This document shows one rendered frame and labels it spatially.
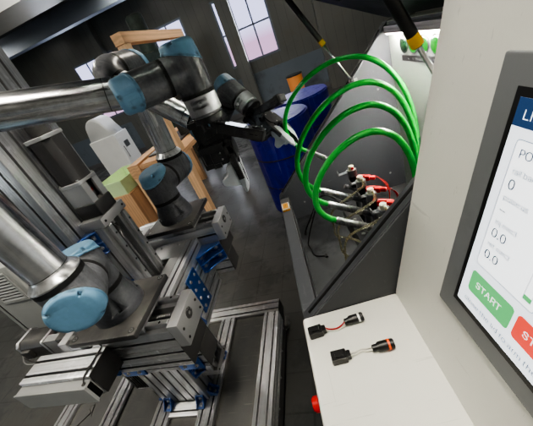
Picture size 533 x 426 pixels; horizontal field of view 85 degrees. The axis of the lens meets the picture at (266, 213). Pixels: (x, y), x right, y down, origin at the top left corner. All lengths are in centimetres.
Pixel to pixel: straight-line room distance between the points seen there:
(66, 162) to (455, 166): 98
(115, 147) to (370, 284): 725
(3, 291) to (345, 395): 116
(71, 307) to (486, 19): 82
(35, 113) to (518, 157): 81
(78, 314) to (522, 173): 78
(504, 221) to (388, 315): 36
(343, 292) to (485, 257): 33
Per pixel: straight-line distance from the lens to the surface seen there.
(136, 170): 352
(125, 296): 94
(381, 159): 131
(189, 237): 131
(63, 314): 77
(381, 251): 64
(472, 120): 45
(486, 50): 45
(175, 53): 67
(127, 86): 66
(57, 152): 106
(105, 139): 769
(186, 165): 136
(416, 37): 54
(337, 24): 768
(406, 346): 66
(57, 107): 79
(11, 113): 81
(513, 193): 40
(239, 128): 69
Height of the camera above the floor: 154
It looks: 29 degrees down
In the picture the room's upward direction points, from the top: 23 degrees counter-clockwise
